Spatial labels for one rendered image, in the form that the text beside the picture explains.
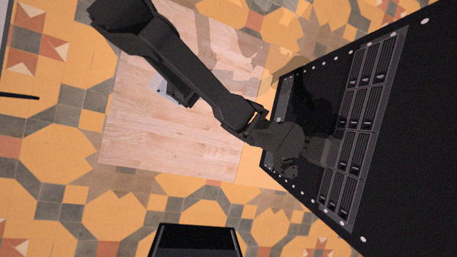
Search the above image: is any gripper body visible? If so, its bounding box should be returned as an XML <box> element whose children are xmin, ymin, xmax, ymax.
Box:
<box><xmin>301</xmin><ymin>133</ymin><xmax>341</xmax><ymax>168</ymax></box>

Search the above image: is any black metal rack frame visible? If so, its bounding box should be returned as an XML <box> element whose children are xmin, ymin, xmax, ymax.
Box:
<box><xmin>259</xmin><ymin>0</ymin><xmax>457</xmax><ymax>257</ymax></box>

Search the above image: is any tan flat board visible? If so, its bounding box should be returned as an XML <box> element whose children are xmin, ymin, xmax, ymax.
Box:
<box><xmin>234</xmin><ymin>43</ymin><xmax>313</xmax><ymax>192</ymax></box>

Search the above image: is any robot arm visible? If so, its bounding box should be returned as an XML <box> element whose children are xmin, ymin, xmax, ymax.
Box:
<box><xmin>87</xmin><ymin>0</ymin><xmax>305</xmax><ymax>179</ymax></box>

